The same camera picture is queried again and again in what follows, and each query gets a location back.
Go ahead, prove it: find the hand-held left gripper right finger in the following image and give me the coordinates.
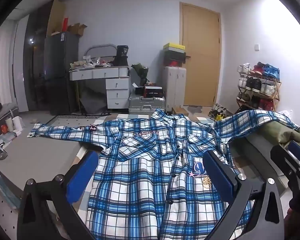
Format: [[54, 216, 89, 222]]
[[202, 151, 285, 240]]

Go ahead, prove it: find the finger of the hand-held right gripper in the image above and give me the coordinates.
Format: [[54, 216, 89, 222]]
[[270, 145, 300, 180], [289, 141, 300, 167]]

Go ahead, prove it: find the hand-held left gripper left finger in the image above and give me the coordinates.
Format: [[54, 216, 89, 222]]
[[17, 151, 104, 240]]

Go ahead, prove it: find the blue white plaid shirt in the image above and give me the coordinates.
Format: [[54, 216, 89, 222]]
[[27, 109, 300, 240]]

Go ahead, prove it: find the olive green pillow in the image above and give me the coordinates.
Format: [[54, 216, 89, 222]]
[[259, 120, 300, 148]]

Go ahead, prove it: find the grey pillow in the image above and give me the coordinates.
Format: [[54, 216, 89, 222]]
[[230, 130, 290, 180]]

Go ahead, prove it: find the wooden shoe rack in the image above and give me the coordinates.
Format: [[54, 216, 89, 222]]
[[236, 74, 282, 113]]

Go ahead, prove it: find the white grey sneaker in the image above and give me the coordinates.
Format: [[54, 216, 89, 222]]
[[209, 104, 227, 117]]

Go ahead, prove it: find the checkered bed sheet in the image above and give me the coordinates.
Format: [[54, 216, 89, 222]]
[[72, 112, 290, 240]]

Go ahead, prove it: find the small wooden box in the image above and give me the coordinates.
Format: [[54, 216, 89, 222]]
[[172, 107, 189, 116]]

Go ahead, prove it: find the shoe rack with shoes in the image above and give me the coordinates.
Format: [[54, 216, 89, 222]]
[[237, 62, 281, 111]]

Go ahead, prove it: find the white paper roll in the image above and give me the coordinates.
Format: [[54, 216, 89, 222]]
[[5, 116, 23, 132]]

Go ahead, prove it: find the white desk with drawers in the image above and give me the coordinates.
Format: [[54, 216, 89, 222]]
[[69, 66, 130, 110]]

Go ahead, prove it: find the silver suitcase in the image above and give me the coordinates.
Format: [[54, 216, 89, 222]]
[[128, 94, 167, 113]]

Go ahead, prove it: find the pile of desk clutter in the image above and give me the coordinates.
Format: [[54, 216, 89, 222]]
[[70, 56, 115, 70]]

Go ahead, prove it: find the red black shoe box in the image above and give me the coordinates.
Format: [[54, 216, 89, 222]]
[[164, 59, 184, 67]]

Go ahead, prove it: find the dark green wrapped bouquet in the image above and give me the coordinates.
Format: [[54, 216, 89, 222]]
[[131, 63, 149, 87]]

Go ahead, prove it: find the wooden door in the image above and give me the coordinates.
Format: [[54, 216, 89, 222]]
[[179, 2, 222, 107]]

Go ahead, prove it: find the dark grey refrigerator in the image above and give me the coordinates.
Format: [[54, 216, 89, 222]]
[[44, 32, 80, 115]]

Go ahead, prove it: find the dark shoe box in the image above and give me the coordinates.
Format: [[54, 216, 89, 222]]
[[163, 51, 185, 60]]

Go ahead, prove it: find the tall black box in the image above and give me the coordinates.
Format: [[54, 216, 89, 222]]
[[116, 45, 129, 65]]

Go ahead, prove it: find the grey arched mirror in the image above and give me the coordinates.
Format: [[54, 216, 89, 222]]
[[85, 44, 117, 58]]

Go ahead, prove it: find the white curtain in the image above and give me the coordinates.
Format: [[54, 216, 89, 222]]
[[0, 22, 21, 105]]

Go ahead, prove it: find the yellow green shoe box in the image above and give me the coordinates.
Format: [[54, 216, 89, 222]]
[[164, 43, 185, 53]]

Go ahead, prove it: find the open cardboard box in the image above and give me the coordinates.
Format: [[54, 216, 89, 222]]
[[67, 24, 88, 37]]

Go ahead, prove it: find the tall flat cardboard sheet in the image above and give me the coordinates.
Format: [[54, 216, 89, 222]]
[[46, 0, 66, 37]]

